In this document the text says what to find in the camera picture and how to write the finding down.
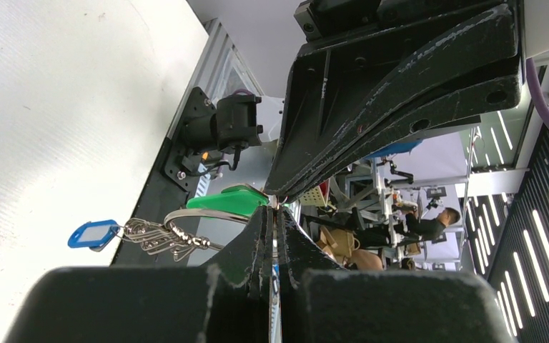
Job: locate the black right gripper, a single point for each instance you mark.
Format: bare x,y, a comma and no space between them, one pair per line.
446,61

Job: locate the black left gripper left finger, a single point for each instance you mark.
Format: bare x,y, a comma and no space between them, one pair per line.
226,299

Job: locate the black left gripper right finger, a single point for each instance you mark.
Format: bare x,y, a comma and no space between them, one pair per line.
323,302

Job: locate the silver keyring with clips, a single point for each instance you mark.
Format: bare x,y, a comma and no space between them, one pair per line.
155,238

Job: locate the green tagged key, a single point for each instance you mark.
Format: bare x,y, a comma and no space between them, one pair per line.
240,199

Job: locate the blue tagged key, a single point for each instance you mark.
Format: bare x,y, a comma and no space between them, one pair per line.
94,235

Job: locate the seated person in background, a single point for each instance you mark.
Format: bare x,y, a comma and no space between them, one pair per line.
412,228

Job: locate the aluminium front rail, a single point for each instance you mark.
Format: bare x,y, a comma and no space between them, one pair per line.
221,69

